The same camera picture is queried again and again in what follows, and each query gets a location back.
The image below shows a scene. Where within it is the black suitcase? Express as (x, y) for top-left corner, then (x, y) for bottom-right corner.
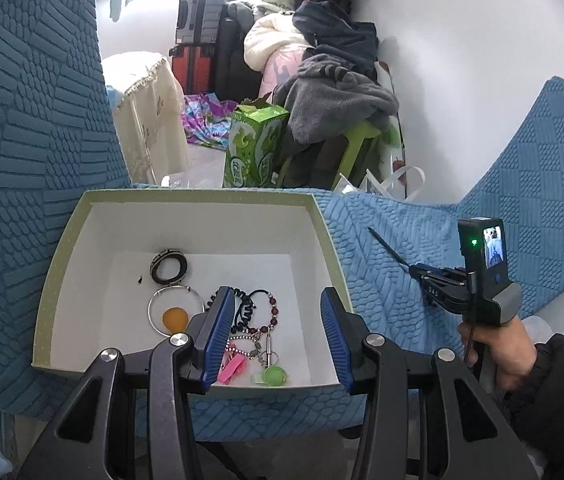
(174, 0), (228, 47)

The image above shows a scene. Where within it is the pink charm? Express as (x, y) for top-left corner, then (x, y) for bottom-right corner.
(218, 352), (248, 385)

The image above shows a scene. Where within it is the white bag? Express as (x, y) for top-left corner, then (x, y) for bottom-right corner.
(334, 166), (426, 204)

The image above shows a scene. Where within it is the green printed carton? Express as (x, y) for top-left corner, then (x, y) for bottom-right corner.
(223, 102), (291, 190)

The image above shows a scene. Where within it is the white cardboard box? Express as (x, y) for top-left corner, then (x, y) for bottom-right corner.
(30, 189), (354, 400)

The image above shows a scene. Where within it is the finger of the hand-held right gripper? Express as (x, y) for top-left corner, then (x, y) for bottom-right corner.
(409, 262), (458, 309)

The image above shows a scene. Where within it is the dark red beaded bracelet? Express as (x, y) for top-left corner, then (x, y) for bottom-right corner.
(232, 291), (282, 339)

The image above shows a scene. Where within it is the person's right forearm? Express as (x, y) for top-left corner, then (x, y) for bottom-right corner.
(502, 332), (564, 466)

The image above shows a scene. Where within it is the red suitcase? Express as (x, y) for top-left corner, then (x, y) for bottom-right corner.
(169, 44), (218, 97)

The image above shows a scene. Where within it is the black hair stick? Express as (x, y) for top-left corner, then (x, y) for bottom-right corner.
(367, 226), (416, 267)

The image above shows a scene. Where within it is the green plastic stool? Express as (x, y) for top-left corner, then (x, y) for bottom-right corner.
(282, 120), (389, 192)

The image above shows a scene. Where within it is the green round pendant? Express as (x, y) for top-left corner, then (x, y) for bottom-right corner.
(262, 365), (289, 388)

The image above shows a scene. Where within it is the person's right hand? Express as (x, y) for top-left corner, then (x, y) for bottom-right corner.
(457, 316), (539, 392)

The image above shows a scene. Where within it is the silver ball chain with whistle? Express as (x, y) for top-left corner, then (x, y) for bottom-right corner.
(227, 332), (283, 369)

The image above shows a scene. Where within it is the pile of clothes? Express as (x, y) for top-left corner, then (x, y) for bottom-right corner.
(227, 0), (401, 147)

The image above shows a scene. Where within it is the purple patterned cloth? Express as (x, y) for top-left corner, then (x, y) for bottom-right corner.
(182, 93), (239, 152)

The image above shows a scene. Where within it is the dark upright suitcase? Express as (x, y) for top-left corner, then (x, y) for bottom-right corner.
(212, 2), (264, 104)

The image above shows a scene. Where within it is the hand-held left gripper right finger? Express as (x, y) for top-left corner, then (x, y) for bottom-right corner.
(320, 287), (543, 480)

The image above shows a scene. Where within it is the silver bangle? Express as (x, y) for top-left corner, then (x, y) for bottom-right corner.
(147, 284), (206, 337)

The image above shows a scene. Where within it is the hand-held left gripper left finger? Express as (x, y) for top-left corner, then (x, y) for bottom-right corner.
(17, 286), (237, 480)

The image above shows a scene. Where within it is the blue textured sofa cover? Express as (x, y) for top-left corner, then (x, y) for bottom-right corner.
(0, 0), (564, 442)

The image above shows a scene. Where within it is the black coil hair tie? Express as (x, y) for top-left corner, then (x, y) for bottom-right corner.
(232, 287), (270, 329)

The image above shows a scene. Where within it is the black white patterned bangle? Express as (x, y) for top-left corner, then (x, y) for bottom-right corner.
(150, 248), (189, 285)

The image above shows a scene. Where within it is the orange gourd pendant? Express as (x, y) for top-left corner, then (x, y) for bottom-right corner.
(162, 306), (189, 331)

